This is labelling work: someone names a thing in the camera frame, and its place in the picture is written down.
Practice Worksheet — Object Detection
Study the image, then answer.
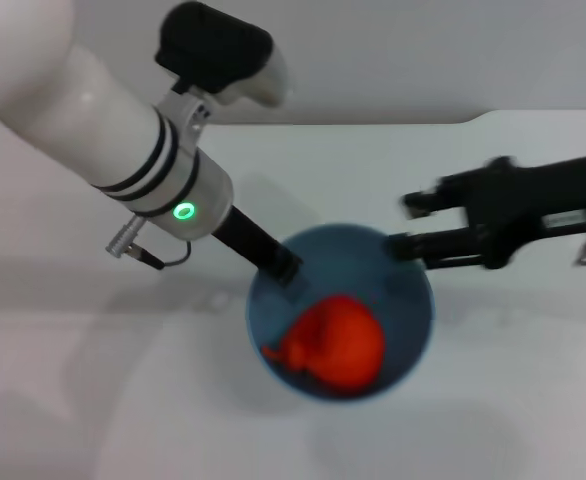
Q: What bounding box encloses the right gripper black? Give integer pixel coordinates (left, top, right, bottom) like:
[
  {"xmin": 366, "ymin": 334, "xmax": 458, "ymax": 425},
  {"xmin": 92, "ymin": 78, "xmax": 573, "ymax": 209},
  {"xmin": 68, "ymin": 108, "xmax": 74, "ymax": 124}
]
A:
[{"xmin": 386, "ymin": 152, "xmax": 586, "ymax": 269}]

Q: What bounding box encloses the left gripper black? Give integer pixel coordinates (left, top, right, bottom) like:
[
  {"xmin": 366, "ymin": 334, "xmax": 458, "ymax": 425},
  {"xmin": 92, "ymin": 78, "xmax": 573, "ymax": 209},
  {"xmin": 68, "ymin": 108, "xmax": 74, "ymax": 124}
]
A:
[{"xmin": 212, "ymin": 207, "xmax": 304, "ymax": 287}]

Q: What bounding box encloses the blue bowl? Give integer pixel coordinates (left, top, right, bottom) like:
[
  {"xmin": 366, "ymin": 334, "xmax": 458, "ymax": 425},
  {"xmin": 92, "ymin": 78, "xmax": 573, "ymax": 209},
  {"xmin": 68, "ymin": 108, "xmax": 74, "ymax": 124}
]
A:
[{"xmin": 245, "ymin": 223, "xmax": 435, "ymax": 406}]

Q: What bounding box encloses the orange toy fruit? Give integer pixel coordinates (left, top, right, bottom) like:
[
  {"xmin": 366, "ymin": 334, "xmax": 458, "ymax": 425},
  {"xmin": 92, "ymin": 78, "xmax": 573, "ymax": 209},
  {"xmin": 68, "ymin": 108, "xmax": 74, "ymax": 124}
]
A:
[{"xmin": 261, "ymin": 295, "xmax": 387, "ymax": 396}]

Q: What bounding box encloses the left wrist cable silver plug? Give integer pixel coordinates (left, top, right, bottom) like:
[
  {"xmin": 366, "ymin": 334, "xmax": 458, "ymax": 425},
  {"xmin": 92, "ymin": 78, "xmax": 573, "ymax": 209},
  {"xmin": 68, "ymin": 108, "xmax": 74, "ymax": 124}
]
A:
[{"xmin": 105, "ymin": 224, "xmax": 194, "ymax": 272}]

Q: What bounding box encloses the black and white wrist camera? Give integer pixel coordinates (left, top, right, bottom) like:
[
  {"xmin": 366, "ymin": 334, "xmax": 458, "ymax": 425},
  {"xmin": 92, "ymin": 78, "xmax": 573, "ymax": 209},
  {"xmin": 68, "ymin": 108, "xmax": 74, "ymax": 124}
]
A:
[{"xmin": 153, "ymin": 1, "xmax": 293, "ymax": 146}]

